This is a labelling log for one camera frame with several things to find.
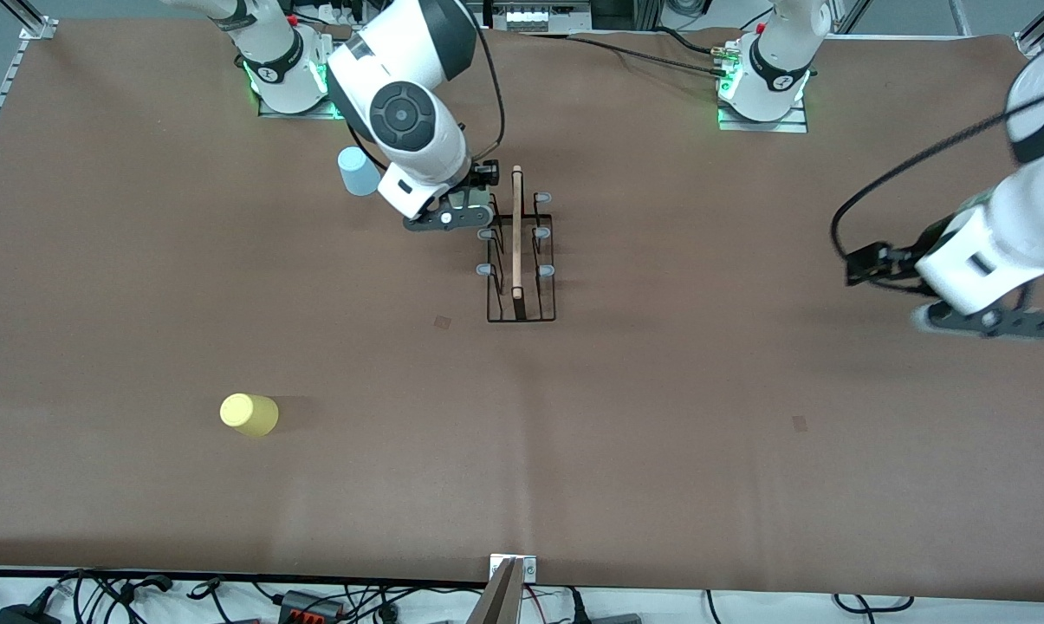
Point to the black power adapter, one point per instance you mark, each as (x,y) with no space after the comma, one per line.
(23,616)

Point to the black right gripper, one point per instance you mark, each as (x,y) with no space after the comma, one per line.
(478,180)

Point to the dark aluminium frame post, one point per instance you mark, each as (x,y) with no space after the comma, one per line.
(647,12)

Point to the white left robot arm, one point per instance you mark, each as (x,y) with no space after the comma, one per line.
(989,251)

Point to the white power strip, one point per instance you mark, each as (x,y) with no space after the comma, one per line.
(338,12)

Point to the paper table cover sheet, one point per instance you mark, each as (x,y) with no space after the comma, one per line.
(573,477)

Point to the black box with orange plugs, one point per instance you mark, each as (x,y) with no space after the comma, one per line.
(309,606)

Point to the grey control box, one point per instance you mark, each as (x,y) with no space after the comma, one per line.
(539,16)

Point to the yellow plastic cup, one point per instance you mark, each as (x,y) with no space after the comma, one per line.
(249,414)

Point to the light blue plastic cup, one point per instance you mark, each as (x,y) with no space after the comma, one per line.
(355,173)

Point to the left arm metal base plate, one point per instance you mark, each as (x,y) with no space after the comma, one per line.
(760,126)

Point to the small metal bracket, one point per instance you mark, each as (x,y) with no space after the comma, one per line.
(528,568)

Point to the wooden camera support beam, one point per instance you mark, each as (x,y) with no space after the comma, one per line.
(497,602)

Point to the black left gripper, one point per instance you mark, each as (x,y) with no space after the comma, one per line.
(904,256)

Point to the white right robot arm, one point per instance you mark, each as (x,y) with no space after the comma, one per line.
(435,152)

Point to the grey flat device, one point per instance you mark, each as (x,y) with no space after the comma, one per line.
(615,619)

